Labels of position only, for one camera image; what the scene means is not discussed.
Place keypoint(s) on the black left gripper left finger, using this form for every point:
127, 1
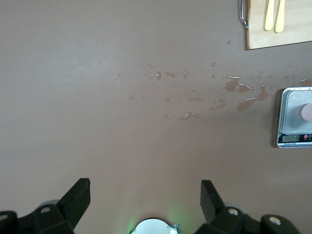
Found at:
53, 219

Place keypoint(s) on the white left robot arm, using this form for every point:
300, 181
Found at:
153, 228

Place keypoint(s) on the brown table cover sheet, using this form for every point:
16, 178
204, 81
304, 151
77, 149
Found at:
97, 97

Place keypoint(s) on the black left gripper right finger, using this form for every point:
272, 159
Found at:
231, 221

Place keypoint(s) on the yellow plastic fork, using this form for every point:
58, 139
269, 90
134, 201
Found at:
269, 17

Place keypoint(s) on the silver digital kitchen scale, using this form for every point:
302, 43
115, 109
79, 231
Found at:
288, 126

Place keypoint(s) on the yellow plastic knife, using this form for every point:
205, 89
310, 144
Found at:
279, 19

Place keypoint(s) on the pink plastic cup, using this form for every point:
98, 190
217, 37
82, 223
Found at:
307, 112

